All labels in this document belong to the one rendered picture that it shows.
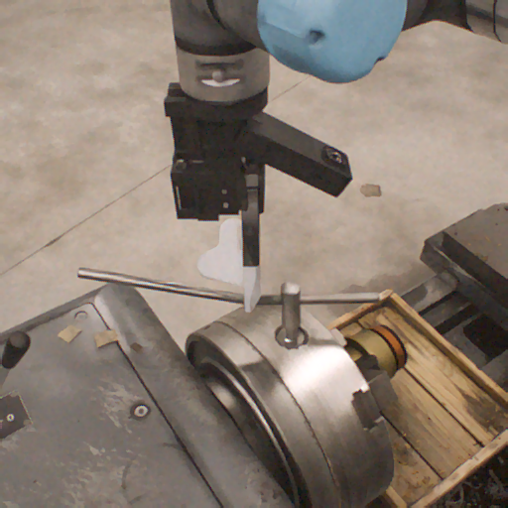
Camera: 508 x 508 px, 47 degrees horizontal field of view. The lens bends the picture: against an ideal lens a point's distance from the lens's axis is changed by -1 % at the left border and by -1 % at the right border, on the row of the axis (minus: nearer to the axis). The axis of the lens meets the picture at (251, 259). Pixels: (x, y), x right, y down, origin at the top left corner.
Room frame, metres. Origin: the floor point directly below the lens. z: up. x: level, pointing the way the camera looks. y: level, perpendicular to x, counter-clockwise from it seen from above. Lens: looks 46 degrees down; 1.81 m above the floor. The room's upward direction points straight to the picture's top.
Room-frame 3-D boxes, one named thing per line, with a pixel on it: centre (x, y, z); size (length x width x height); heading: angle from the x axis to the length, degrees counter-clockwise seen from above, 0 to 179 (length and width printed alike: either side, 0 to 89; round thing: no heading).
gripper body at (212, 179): (0.44, 0.03, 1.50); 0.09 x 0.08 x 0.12; 88
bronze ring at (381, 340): (0.49, -0.17, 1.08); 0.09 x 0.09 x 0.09; 34
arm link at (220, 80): (0.44, 0.02, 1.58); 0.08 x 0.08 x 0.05
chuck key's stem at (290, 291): (0.42, -0.05, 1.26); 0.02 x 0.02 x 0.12; 89
